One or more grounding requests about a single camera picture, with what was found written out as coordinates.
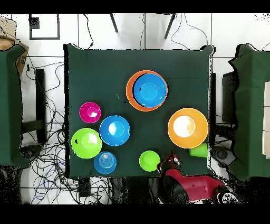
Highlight black box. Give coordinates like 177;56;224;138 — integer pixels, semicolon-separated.
221;71;239;124

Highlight brown cardboard box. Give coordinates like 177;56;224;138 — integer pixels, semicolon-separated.
0;16;30;76

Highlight black square frame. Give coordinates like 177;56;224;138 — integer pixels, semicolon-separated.
28;13;61;41

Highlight small translucent blue bowl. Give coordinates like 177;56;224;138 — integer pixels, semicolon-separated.
93;151;117;175

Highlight large green plastic bowl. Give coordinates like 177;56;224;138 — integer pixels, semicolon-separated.
71;127;103;159

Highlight dark green table cloth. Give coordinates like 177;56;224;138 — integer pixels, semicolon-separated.
63;43;216;178

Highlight black power strip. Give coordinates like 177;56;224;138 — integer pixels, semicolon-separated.
78;178;92;198

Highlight green plastic cup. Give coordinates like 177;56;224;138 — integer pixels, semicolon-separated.
189;143;208;158

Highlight black floor stand bar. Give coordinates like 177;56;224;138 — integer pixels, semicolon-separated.
21;68;47;144

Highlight thin black floor cable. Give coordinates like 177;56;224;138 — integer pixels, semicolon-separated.
82;13;95;49

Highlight black tripod leg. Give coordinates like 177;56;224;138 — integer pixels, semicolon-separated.
163;13;177;40
109;13;119;34

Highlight small pink plastic bowl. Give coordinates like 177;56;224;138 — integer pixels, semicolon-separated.
79;101;102;124

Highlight black stand base with knob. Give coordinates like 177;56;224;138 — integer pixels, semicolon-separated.
20;145;43;162

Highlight large orange plastic bowl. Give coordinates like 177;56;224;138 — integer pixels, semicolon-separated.
126;70;168;112
167;107;209;149

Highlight green cloth covered table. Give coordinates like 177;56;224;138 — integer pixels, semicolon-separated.
0;45;30;170
228;43;270;180

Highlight small green plastic bowl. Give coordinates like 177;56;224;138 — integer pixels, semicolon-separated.
139;150;161;172

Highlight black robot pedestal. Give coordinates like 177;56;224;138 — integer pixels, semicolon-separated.
110;177;157;204

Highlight blue plastic bowl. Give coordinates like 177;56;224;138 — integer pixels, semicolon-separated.
99;115;131;147
132;73;168;108

